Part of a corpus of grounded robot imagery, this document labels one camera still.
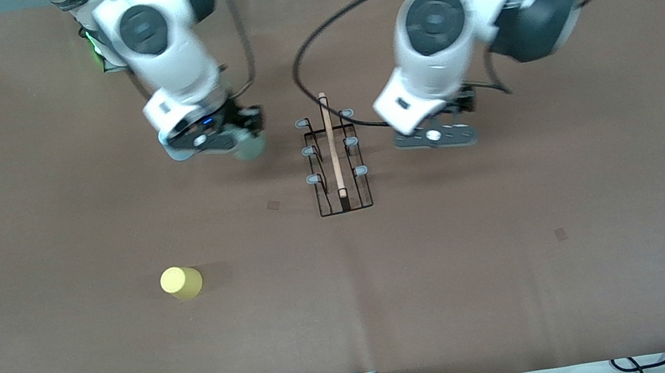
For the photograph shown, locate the pale green plastic cup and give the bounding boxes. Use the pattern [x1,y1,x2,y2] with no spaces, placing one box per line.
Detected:
[227,127,269,164]

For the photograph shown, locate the black wire cup holder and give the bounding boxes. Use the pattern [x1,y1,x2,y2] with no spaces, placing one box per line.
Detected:
[291,87,376,220]

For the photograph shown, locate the yellow plastic cup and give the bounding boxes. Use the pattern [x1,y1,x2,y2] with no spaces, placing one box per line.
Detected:
[158,262,206,304]

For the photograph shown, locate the brown table mat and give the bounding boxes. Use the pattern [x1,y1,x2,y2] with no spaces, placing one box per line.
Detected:
[0,0,665,373]

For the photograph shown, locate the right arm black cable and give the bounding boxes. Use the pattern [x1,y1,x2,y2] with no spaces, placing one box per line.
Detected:
[204,0,263,107]

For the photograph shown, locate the black looped floor cable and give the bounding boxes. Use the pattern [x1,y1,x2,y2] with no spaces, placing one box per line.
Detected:
[610,350,665,373]

